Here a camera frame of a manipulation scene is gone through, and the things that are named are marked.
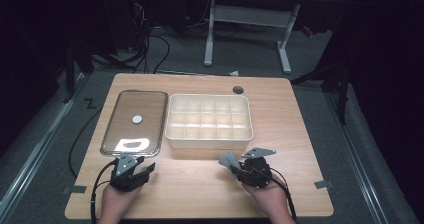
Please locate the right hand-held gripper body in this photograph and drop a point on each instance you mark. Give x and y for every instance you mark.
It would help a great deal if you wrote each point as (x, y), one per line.
(255, 174)

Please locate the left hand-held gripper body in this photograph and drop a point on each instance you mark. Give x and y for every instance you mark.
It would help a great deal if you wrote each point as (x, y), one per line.
(125, 179)

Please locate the grey sock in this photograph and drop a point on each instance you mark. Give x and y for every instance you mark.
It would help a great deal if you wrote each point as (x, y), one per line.
(230, 160)

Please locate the cream divided storage box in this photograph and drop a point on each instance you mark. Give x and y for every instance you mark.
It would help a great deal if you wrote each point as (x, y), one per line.
(206, 144)

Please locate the person's left hand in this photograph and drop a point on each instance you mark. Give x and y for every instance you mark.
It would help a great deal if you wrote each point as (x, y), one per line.
(120, 204)

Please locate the grey tape strip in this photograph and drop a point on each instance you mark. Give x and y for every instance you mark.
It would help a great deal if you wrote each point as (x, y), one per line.
(323, 184)
(76, 189)

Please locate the clear plastic box lid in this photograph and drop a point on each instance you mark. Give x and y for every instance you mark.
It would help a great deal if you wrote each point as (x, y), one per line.
(140, 104)

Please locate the white paper scrap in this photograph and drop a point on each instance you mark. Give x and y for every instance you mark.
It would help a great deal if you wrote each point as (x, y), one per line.
(234, 73)

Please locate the black metal stand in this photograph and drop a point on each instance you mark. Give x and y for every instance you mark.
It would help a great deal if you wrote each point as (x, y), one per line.
(341, 94)
(69, 74)

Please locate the white-framed desk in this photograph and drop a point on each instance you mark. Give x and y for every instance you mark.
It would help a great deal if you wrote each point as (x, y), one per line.
(248, 15)

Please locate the metal floor rail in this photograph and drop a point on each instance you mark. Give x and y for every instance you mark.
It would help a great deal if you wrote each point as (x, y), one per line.
(36, 150)
(353, 157)

